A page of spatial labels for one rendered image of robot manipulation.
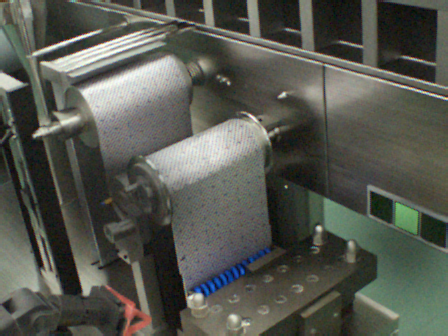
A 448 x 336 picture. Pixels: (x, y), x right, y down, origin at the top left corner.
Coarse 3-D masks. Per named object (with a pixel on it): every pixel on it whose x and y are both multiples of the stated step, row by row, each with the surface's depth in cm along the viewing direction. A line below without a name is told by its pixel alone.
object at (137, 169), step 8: (264, 152) 139; (264, 160) 140; (136, 168) 131; (144, 168) 128; (152, 176) 127; (152, 184) 128; (160, 192) 127; (160, 200) 128; (160, 208) 129; (152, 216) 133; (160, 216) 130
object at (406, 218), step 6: (396, 204) 124; (396, 210) 124; (402, 210) 123; (408, 210) 122; (414, 210) 121; (396, 216) 125; (402, 216) 124; (408, 216) 122; (414, 216) 121; (396, 222) 126; (402, 222) 124; (408, 222) 123; (414, 222) 122; (402, 228) 125; (408, 228) 124; (414, 228) 122
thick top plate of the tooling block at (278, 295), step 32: (288, 256) 144; (320, 256) 143; (224, 288) 138; (256, 288) 137; (288, 288) 135; (320, 288) 134; (352, 288) 138; (192, 320) 131; (224, 320) 129; (256, 320) 128; (288, 320) 129
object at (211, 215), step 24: (240, 168) 136; (192, 192) 130; (216, 192) 134; (240, 192) 138; (264, 192) 142; (192, 216) 132; (216, 216) 136; (240, 216) 140; (264, 216) 145; (192, 240) 134; (216, 240) 138; (240, 240) 143; (192, 264) 137
